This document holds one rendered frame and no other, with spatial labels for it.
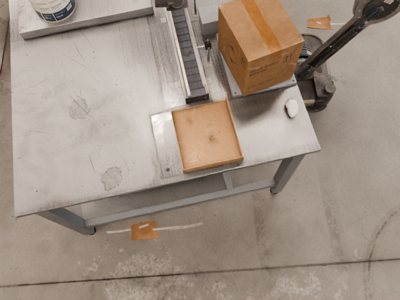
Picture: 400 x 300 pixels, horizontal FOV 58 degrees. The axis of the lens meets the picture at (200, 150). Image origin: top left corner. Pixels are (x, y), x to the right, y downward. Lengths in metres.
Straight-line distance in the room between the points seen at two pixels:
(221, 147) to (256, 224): 0.89
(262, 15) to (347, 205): 1.39
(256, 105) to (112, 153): 0.68
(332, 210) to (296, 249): 0.34
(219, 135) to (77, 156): 0.63
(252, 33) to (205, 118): 0.41
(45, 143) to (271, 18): 1.10
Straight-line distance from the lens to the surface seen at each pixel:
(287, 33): 1.53
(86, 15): 2.00
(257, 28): 1.53
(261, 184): 2.17
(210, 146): 1.57
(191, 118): 1.62
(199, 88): 1.65
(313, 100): 2.42
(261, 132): 1.61
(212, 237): 2.31
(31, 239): 2.58
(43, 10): 1.98
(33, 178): 1.71
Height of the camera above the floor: 2.29
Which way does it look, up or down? 69 degrees down
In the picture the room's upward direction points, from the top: 7 degrees counter-clockwise
